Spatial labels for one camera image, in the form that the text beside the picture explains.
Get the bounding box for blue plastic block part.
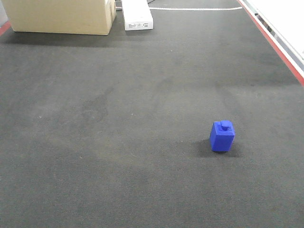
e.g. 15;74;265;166
209;120;236;152

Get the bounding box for long white carton box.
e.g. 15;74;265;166
122;0;153;31

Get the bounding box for large cardboard box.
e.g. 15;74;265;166
2;0;116;35

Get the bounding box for red conveyor frame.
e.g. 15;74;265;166
239;0;304;86

